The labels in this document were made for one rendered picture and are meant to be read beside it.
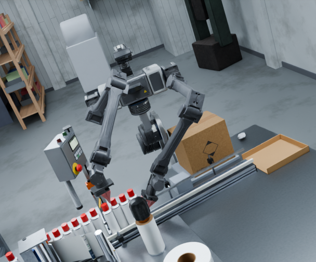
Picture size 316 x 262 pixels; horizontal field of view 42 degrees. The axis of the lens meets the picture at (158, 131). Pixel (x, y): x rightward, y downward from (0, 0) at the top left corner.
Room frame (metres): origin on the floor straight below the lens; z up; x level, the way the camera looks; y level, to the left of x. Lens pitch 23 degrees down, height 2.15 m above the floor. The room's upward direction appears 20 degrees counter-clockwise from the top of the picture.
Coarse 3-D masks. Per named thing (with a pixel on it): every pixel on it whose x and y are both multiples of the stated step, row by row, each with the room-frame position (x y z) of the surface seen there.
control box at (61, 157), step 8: (56, 136) 2.01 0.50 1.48; (72, 136) 1.97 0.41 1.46; (56, 144) 1.90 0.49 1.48; (64, 144) 1.88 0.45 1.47; (48, 152) 1.87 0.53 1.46; (56, 152) 1.86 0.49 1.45; (64, 152) 1.85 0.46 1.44; (72, 152) 1.91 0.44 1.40; (48, 160) 1.88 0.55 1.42; (56, 160) 1.86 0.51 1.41; (64, 160) 1.85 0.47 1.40; (72, 160) 1.88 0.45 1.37; (80, 160) 1.94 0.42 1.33; (56, 168) 1.87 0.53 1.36; (64, 168) 1.86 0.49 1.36; (72, 168) 1.85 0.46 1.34; (64, 176) 1.86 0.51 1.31; (72, 176) 1.85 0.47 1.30
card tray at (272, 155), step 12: (264, 144) 2.27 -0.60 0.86; (276, 144) 2.26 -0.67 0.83; (288, 144) 2.21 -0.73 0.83; (300, 144) 2.12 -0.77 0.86; (252, 156) 2.22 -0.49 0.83; (264, 156) 2.17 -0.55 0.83; (276, 156) 2.12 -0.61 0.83; (288, 156) 2.02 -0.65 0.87; (264, 168) 2.05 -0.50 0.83; (276, 168) 2.00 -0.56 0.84
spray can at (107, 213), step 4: (104, 204) 1.86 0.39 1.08; (104, 208) 1.85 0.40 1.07; (108, 208) 1.86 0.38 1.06; (104, 212) 1.85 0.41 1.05; (108, 212) 1.85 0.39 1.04; (112, 212) 1.86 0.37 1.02; (104, 216) 1.85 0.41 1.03; (108, 216) 1.84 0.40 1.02; (112, 216) 1.85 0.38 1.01; (108, 220) 1.84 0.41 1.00; (112, 220) 1.85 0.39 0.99; (116, 220) 1.87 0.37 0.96; (108, 224) 1.85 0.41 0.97; (112, 224) 1.84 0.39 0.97; (116, 224) 1.85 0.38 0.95; (112, 228) 1.84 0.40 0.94; (116, 228) 1.85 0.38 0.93; (120, 228) 1.87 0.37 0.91; (112, 232) 1.85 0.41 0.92
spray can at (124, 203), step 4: (120, 196) 1.88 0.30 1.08; (124, 196) 1.89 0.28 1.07; (120, 200) 1.89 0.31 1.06; (124, 200) 1.88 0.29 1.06; (128, 200) 1.89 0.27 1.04; (120, 204) 1.88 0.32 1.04; (124, 204) 1.87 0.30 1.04; (128, 204) 1.88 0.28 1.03; (124, 208) 1.87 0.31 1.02; (128, 208) 1.87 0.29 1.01; (124, 212) 1.88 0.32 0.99; (128, 212) 1.87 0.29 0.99; (128, 216) 1.87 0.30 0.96; (132, 216) 1.87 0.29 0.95; (128, 220) 1.87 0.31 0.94; (132, 220) 1.87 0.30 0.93
